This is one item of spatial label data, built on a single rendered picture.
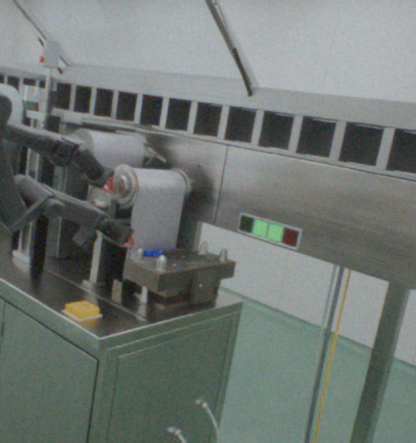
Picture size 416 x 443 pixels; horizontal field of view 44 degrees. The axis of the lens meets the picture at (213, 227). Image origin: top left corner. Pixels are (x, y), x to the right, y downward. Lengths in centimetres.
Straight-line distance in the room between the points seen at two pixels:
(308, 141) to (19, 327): 113
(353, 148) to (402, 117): 20
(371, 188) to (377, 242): 16
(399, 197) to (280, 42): 324
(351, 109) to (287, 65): 295
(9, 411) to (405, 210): 142
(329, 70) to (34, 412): 341
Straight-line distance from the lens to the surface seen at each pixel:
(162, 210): 180
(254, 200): 178
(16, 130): 151
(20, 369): 184
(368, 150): 168
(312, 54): 446
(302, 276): 439
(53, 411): 172
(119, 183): 173
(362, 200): 160
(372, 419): 190
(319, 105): 169
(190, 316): 167
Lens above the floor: 149
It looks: 11 degrees down
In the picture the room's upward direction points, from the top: 10 degrees clockwise
